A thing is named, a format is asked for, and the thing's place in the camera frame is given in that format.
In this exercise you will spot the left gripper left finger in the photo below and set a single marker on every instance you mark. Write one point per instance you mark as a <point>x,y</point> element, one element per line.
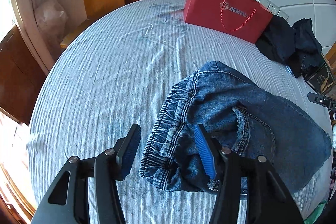
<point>67,198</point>

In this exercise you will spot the blue denim jeans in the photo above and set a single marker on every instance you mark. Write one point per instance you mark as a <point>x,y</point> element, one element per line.
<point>239,115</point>

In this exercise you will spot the black clothes pile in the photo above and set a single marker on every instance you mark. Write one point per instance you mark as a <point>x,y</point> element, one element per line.
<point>294,46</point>

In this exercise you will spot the white power strip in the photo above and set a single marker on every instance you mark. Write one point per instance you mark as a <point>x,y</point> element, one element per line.
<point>273,9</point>

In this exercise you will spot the white striped bed sheet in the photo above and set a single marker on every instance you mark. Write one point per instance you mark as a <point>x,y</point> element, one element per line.
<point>119,72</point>

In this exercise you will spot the red paper shopping bag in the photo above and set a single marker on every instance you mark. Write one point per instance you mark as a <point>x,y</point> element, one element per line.
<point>244,19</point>

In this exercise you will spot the clear plastic bag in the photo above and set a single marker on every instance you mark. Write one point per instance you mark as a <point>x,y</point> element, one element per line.
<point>51,20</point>

